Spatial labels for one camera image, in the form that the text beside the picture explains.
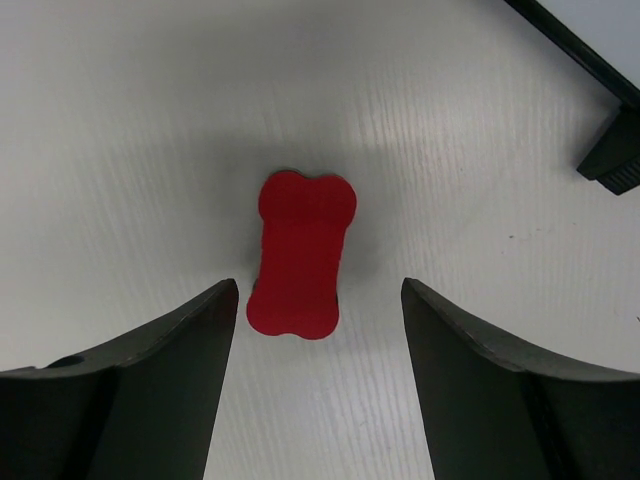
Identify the red bone-shaped eraser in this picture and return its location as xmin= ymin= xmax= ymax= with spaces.
xmin=246 ymin=170 xmax=357 ymax=340

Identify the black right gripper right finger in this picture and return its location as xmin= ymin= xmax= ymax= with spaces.
xmin=401 ymin=278 xmax=639 ymax=479

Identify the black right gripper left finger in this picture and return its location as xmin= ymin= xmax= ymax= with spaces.
xmin=1 ymin=279 xmax=238 ymax=479

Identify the black-framed small whiteboard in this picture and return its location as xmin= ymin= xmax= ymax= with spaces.
xmin=506 ymin=1 xmax=639 ymax=196

